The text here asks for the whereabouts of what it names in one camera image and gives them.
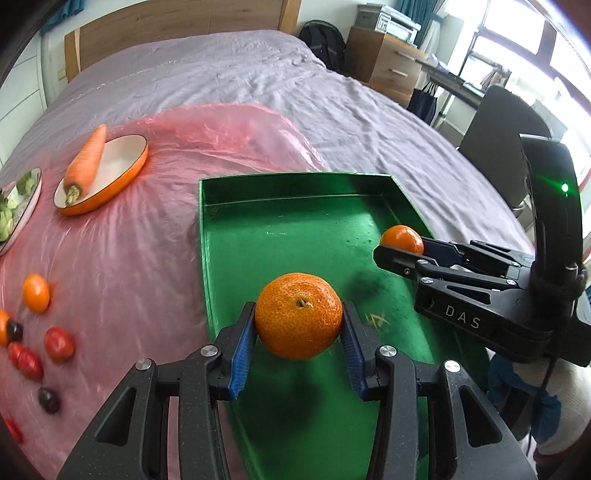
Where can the orange carrot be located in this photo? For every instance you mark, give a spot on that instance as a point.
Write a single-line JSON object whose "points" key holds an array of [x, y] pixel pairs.
{"points": [[82, 171]]}

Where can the green rectangular tray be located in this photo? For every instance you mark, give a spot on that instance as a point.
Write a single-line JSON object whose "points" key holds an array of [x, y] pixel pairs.
{"points": [[302, 419]]}

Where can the grey printer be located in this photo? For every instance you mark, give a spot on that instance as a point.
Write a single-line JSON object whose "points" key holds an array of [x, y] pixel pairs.
{"points": [[387, 20]]}

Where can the white wardrobe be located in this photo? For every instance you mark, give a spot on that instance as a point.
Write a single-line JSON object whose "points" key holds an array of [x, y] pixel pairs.
{"points": [[22, 98]]}

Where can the dark blue bag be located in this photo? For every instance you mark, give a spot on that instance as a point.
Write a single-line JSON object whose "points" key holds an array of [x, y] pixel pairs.
{"points": [[423, 102]]}

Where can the small red apple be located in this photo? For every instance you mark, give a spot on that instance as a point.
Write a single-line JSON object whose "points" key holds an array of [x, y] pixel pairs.
{"points": [[14, 430]]}

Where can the pink plastic sheet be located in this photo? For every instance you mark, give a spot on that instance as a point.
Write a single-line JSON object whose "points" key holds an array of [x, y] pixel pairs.
{"points": [[124, 279]]}

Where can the black backpack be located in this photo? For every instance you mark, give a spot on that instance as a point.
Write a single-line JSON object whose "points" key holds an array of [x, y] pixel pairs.
{"points": [[326, 42]]}

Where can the small orange mandarin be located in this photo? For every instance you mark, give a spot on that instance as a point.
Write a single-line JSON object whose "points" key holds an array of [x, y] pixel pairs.
{"points": [[403, 237]]}

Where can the right gloved hand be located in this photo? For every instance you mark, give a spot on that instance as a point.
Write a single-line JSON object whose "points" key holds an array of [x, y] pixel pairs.
{"points": [[565, 400]]}

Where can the desk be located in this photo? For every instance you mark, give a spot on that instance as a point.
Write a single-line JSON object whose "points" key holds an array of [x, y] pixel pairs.
{"points": [[453, 84]]}

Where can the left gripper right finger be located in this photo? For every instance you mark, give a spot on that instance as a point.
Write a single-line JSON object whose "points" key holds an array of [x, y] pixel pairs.
{"points": [[467, 437]]}

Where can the wooden drawer cabinet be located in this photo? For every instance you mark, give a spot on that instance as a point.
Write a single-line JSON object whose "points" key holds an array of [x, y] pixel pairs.
{"points": [[384, 63]]}

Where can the patterned oval plate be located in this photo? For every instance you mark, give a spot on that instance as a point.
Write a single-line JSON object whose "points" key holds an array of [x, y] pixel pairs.
{"points": [[4, 247]]}

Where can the dark office chair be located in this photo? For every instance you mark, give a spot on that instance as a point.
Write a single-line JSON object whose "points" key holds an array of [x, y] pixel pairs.
{"points": [[492, 142]]}

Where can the orange oval dish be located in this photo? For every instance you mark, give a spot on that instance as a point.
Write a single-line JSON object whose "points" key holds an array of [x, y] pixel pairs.
{"points": [[123, 158]]}

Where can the wooden headboard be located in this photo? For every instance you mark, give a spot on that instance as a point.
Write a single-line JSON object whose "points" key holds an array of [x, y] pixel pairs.
{"points": [[152, 21]]}

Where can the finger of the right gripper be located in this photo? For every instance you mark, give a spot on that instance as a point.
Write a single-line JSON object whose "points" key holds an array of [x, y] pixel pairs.
{"points": [[477, 256], [419, 267]]}

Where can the large orange mandarin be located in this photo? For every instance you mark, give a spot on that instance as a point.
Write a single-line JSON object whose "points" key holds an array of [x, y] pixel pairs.
{"points": [[298, 316]]}

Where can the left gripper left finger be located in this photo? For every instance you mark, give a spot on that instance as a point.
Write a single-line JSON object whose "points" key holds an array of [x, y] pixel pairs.
{"points": [[127, 438]]}

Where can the dark plum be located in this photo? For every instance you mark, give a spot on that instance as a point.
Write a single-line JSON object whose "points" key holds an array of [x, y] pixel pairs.
{"points": [[14, 331], [49, 400]]}

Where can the textured orange mandarin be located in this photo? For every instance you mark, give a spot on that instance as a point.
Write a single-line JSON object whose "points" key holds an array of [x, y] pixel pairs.
{"points": [[4, 336]]}

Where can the teal window curtain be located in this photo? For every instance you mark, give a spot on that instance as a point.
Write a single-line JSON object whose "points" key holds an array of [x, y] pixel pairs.
{"points": [[422, 12]]}

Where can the green leafy vegetable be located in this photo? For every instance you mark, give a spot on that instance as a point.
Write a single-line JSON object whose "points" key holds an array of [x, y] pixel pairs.
{"points": [[15, 198]]}

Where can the smooth orange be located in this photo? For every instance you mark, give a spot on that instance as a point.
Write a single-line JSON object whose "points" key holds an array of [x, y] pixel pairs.
{"points": [[36, 293]]}

